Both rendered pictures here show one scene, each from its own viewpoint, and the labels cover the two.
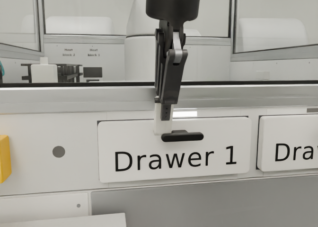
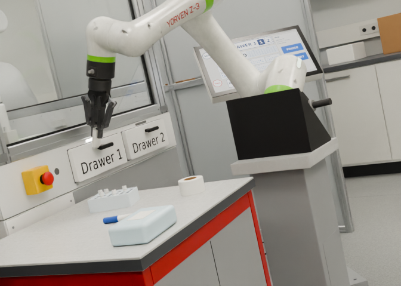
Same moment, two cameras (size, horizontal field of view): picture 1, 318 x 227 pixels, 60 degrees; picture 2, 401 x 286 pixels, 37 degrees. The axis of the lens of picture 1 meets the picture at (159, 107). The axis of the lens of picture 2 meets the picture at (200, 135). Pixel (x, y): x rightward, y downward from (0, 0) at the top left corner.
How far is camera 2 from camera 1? 171 cm
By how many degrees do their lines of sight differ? 52
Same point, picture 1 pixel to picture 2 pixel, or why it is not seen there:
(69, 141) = (59, 164)
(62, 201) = (64, 200)
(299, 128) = (137, 134)
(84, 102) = (60, 141)
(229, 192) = (122, 177)
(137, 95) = (77, 131)
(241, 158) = (123, 154)
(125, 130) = (81, 150)
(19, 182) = (46, 193)
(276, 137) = (131, 140)
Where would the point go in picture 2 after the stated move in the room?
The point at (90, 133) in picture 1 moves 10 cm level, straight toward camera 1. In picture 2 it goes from (65, 157) to (92, 153)
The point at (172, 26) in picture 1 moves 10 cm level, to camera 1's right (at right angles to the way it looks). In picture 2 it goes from (108, 92) to (128, 88)
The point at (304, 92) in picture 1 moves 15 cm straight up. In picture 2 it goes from (132, 116) to (123, 77)
